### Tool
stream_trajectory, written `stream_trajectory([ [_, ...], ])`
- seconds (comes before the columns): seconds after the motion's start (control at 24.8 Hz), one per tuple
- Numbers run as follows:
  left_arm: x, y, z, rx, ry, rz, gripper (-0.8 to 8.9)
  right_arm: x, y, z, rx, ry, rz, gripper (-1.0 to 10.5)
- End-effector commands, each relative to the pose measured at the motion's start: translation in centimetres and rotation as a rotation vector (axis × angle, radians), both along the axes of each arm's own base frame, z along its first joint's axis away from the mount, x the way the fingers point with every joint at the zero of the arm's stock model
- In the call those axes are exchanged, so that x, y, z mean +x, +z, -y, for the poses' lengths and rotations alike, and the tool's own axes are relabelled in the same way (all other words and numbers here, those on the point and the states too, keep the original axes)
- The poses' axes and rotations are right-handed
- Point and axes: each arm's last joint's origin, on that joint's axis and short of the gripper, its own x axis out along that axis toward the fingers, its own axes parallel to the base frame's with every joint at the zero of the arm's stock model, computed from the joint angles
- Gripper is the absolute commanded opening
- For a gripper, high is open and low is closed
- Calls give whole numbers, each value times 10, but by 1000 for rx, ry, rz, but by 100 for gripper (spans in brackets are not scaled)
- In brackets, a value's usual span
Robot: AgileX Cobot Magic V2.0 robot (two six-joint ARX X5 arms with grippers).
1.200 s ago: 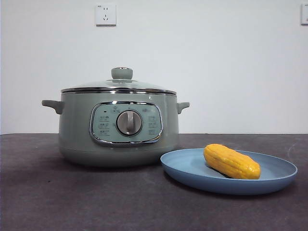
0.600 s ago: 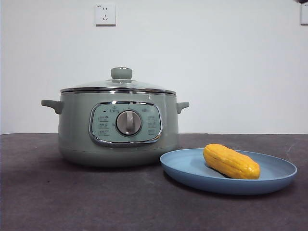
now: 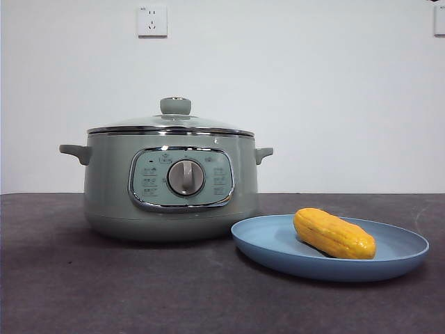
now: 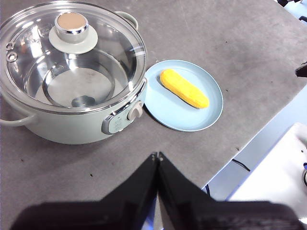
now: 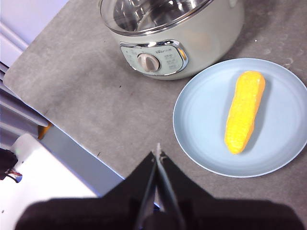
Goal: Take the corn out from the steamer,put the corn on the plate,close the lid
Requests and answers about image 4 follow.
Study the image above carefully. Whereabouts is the white side table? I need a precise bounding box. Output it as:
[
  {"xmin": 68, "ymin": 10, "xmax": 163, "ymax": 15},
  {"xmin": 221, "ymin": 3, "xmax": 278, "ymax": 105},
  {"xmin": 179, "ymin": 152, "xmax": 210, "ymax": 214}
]
[{"xmin": 226, "ymin": 122, "xmax": 307, "ymax": 218}]

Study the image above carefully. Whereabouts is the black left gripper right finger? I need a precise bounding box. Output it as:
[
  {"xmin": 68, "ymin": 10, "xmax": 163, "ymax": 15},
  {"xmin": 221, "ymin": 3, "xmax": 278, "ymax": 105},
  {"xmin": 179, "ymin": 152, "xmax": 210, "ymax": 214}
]
[{"xmin": 158, "ymin": 150, "xmax": 306, "ymax": 230}]

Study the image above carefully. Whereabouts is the pale green electric steamer pot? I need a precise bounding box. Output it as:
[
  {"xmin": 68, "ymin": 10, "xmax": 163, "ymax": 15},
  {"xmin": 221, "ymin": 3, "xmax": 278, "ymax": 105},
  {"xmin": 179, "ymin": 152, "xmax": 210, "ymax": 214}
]
[{"xmin": 0, "ymin": 11, "xmax": 148, "ymax": 145}]

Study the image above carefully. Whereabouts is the light blue round plate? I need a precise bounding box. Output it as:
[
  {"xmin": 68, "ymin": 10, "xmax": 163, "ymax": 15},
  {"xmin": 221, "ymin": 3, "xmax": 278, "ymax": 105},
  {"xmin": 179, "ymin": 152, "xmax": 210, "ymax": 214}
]
[{"xmin": 143, "ymin": 59, "xmax": 224, "ymax": 132}]

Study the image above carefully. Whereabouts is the glass lid with green knob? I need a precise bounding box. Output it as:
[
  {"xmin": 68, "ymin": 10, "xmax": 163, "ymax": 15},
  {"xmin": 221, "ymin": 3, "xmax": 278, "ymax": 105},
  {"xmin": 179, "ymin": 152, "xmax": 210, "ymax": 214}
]
[{"xmin": 0, "ymin": 1, "xmax": 147, "ymax": 114}]

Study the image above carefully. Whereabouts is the dark blue equipment piece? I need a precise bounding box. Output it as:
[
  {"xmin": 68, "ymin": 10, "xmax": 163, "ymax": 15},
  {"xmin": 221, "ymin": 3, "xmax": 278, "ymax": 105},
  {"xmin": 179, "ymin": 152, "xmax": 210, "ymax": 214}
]
[{"xmin": 277, "ymin": 0, "xmax": 302, "ymax": 7}]

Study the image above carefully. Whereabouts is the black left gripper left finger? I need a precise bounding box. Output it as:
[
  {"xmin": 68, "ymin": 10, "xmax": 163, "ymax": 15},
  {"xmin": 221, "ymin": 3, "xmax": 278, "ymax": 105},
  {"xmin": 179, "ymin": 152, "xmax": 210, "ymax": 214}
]
[{"xmin": 11, "ymin": 151, "xmax": 159, "ymax": 230}]

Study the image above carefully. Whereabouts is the yellow corn cob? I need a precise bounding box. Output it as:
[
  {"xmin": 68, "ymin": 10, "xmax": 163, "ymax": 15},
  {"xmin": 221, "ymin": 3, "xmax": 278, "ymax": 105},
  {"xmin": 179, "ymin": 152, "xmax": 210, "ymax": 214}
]
[{"xmin": 160, "ymin": 68, "xmax": 210, "ymax": 110}]

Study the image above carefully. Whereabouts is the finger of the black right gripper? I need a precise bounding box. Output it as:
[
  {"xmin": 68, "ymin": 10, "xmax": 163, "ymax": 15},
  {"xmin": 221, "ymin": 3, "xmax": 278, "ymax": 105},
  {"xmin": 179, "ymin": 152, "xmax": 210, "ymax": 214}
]
[{"xmin": 295, "ymin": 61, "xmax": 307, "ymax": 78}]

